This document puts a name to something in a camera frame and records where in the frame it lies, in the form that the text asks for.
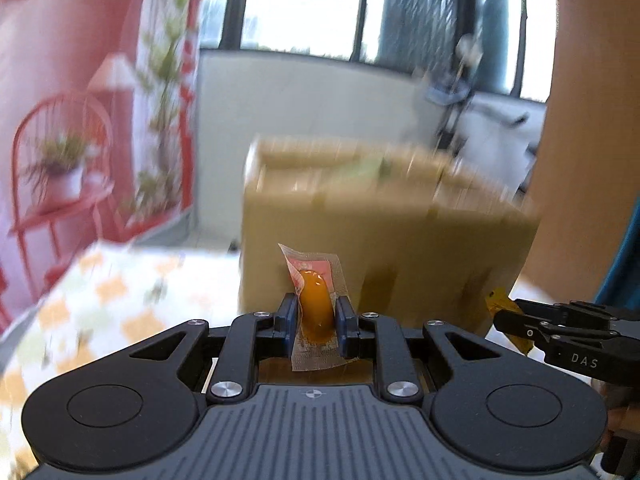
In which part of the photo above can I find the printed room backdrop curtain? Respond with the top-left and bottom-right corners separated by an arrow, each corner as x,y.
1,0 -> 201,325

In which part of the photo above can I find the black exercise bike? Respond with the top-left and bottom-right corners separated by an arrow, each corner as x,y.
421,34 -> 546,197

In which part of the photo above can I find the taped cardboard box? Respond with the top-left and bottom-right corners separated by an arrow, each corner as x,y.
240,138 -> 539,334

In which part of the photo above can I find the green snack bag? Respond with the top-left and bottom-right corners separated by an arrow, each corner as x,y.
340,156 -> 393,179

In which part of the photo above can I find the yellow snack wrapper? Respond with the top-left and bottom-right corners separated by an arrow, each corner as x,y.
485,287 -> 534,356

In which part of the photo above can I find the black framed window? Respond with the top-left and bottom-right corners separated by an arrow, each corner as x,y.
200,0 -> 556,102

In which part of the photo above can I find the checkered floral tablecloth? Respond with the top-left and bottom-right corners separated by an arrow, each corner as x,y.
0,238 -> 601,480

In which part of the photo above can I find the orange sausage snack packet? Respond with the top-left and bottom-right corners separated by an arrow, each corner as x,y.
279,244 -> 348,373

